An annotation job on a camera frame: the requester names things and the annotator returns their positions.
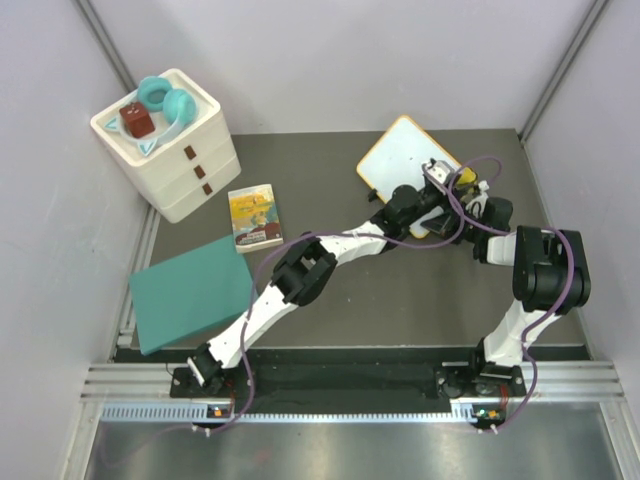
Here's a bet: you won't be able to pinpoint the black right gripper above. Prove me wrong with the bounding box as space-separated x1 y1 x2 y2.
421 202 486 246

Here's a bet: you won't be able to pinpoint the yellow bone-shaped whiteboard eraser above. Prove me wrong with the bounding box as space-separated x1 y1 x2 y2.
455 168 478 191

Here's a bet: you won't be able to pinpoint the yellow-framed whiteboard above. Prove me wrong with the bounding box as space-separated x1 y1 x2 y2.
355 115 462 245

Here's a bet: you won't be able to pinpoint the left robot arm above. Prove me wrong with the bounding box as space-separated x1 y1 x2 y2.
187 174 457 397

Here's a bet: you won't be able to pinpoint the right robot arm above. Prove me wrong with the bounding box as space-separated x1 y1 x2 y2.
421 198 591 396

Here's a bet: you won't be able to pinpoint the paperback book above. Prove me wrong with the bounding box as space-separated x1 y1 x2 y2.
227 184 284 254

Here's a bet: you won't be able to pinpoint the white drawer unit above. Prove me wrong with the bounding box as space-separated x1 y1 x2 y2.
90 68 241 223

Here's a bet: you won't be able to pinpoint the teal headphones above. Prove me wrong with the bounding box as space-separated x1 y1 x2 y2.
103 76 198 157

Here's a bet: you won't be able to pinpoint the brown cube toy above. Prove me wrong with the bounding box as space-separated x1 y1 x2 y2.
119 101 155 139

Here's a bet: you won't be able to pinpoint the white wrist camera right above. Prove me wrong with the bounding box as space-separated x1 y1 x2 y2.
464 180 490 220

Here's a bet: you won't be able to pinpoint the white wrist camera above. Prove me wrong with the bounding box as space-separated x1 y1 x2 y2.
464 180 490 220
421 158 456 190

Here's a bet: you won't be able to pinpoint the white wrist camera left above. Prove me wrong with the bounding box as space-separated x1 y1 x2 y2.
421 158 456 190

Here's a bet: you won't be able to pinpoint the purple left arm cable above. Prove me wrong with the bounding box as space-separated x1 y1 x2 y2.
99 162 481 469

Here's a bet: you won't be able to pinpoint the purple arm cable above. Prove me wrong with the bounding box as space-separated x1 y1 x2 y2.
447 155 579 435
99 162 481 469

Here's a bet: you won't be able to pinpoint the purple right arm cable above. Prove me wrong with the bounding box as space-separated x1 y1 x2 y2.
447 155 579 435

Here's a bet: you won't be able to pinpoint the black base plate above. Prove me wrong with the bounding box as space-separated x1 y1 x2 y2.
170 347 526 415

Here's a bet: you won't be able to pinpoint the aluminium rail frame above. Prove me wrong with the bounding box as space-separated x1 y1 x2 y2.
62 199 623 479

